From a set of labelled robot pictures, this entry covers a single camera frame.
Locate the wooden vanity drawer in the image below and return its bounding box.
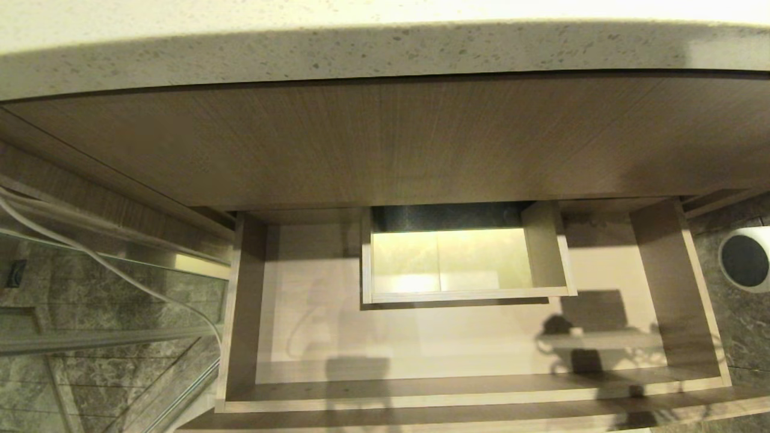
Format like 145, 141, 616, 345
174, 195, 770, 433

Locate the glass shower partition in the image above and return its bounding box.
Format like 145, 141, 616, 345
0, 173, 234, 433

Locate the speckled stone countertop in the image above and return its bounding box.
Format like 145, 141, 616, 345
0, 0, 770, 102

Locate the white hair dryer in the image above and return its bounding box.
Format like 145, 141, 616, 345
718, 227, 770, 294

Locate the thin white cable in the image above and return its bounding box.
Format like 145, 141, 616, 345
0, 185, 224, 352

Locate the chrome floor rail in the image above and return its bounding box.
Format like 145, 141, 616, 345
141, 358, 221, 433

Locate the wooden cabinet side panel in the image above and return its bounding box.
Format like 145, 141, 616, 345
0, 107, 239, 242

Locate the fixed wooden cabinet front panel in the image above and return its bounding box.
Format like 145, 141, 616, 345
3, 72, 770, 212

